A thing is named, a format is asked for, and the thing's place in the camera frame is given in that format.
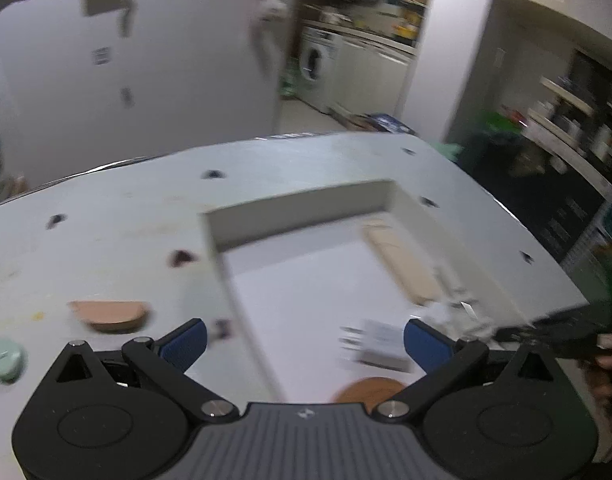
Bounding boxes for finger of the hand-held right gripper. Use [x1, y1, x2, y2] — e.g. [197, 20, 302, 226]
[496, 306, 603, 359]

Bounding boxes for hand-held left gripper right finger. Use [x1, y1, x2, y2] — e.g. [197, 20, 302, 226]
[376, 318, 576, 419]

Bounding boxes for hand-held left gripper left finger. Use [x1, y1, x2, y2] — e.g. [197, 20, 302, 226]
[38, 318, 237, 421]

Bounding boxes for white plug adapter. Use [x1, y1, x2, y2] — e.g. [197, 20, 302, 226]
[340, 319, 413, 373]

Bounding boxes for white cardboard box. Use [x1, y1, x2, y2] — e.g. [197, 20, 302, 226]
[202, 178, 589, 404]

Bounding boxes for person's right hand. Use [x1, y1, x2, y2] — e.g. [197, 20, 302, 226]
[578, 334, 612, 419]

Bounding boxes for dark storage shelf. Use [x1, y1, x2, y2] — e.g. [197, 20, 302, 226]
[523, 49, 612, 271]

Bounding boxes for mint green round lid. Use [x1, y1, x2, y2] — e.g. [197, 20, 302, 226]
[0, 337, 25, 384]

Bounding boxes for green bin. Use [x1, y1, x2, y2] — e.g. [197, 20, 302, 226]
[472, 110, 523, 162]

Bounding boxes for white kitchen cabinets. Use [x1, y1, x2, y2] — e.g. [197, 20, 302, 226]
[331, 35, 417, 117]

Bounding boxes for white washing machine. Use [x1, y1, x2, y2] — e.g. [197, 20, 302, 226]
[298, 27, 343, 112]

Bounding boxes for white plush door hanger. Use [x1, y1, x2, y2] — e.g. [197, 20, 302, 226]
[257, 0, 287, 23]

